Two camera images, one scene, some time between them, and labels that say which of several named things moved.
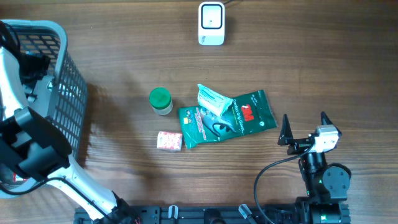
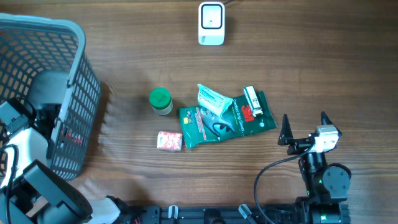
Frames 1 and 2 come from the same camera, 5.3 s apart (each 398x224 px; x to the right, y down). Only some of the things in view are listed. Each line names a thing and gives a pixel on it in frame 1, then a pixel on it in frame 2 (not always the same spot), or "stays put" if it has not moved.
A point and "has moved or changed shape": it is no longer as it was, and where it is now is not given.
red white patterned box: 169,141 stays put
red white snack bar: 16,178 has moved or changed shape
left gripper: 43,62 → 48,110
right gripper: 286,138 stays put
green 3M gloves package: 246,114 stays put
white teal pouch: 212,101 stays put
